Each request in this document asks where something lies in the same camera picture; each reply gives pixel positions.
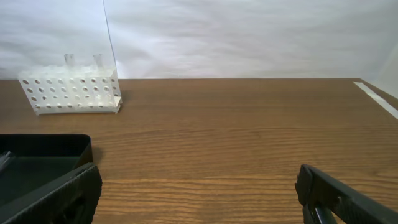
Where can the black tray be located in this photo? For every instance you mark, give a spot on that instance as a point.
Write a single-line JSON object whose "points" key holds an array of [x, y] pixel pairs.
{"points": [[37, 146]]}

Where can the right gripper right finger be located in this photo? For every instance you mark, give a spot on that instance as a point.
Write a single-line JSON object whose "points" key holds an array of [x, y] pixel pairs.
{"points": [[348, 202]]}

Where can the white test tube rack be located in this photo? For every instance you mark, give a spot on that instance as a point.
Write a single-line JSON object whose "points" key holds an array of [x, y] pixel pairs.
{"points": [[71, 93]]}

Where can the clear test tube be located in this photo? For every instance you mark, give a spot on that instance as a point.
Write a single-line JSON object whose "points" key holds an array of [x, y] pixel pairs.
{"points": [[69, 60], [4, 160], [97, 60]]}

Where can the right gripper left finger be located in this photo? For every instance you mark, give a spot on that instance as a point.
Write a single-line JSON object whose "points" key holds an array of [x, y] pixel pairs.
{"points": [[56, 199]]}

